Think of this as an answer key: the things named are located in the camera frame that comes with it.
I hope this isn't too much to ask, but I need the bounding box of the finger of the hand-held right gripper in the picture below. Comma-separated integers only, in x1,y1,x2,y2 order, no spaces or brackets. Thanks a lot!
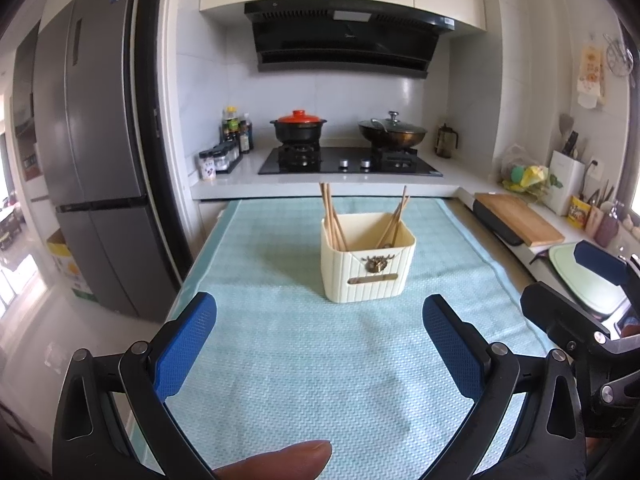
574,240,640,287
520,281,612,357

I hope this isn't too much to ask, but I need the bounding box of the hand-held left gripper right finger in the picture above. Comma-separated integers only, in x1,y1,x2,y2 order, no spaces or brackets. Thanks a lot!
421,293,592,480

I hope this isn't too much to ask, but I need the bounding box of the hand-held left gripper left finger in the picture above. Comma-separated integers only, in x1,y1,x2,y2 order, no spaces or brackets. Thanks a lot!
51,291,218,480

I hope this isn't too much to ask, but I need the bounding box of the cream plastic utensil holder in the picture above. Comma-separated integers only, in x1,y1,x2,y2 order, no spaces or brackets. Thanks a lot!
320,212,418,305

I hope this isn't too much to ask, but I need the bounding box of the person's left hand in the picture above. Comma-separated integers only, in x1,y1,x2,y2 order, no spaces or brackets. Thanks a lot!
210,440,334,480

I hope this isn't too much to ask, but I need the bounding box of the light green cutting board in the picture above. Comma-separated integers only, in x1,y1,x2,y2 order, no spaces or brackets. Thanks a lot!
547,244,632,319

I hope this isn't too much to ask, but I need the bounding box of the mauve cup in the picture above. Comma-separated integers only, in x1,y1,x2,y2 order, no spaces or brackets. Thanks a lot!
594,209,621,249

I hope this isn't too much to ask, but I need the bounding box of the yellow snack container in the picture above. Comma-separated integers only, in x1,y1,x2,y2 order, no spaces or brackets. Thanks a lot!
568,195,594,226

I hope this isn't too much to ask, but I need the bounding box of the white knife block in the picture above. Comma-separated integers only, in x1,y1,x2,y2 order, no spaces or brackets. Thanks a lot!
543,149,586,216

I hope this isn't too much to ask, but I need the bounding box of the wooden cutting board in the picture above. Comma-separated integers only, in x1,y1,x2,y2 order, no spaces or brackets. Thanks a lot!
472,192,566,247

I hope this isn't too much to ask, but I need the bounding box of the black tray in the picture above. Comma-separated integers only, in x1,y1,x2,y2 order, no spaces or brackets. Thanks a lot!
472,200,527,247

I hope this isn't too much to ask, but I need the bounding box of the teal table mat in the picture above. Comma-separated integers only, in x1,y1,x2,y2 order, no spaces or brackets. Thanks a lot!
135,197,557,480

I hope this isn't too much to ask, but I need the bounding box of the plastic bag of vegetables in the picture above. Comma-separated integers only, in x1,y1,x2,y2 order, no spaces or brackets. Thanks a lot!
499,143,551,201

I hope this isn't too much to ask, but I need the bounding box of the grey spatula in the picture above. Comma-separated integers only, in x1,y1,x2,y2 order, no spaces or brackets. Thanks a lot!
558,113,574,154

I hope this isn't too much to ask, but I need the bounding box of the white spice jar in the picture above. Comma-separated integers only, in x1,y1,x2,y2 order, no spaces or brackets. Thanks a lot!
198,149,217,182

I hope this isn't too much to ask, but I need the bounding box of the rack of spice jars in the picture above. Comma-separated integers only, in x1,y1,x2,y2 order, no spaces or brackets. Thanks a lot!
209,139,244,175

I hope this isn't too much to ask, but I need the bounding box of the glass french press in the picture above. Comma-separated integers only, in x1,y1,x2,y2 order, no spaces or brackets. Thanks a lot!
433,122,460,160

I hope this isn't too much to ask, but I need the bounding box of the black gas stove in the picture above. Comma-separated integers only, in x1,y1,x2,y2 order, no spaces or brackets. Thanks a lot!
257,145,444,177

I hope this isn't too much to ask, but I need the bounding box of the hanging metal trivet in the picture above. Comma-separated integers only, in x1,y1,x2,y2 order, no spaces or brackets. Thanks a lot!
602,33,635,79

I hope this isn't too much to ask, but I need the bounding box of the wok with glass lid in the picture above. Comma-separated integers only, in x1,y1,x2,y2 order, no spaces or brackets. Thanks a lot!
357,110,429,150

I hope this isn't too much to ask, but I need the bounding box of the dark sauce bottle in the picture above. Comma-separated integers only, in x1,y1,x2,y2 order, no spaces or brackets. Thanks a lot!
238,112,255,155

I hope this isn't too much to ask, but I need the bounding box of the yellow cap sauce bottle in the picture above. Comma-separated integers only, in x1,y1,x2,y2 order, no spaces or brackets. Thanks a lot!
222,106,240,144

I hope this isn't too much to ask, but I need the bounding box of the grey refrigerator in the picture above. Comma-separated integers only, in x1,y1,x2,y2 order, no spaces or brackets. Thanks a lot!
32,0,151,319

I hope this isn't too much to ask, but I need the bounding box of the black pot with red lid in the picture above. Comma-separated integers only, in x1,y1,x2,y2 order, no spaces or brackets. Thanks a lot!
269,108,329,145

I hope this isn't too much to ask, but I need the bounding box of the black range hood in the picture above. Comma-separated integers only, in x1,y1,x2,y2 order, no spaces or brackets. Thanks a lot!
243,1,457,80

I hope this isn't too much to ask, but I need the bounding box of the hanging wall calendar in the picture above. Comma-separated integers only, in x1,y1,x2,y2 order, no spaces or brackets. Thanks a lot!
574,44,607,110

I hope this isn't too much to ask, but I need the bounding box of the black door frame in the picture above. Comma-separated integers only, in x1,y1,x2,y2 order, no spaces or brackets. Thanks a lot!
125,0,196,324

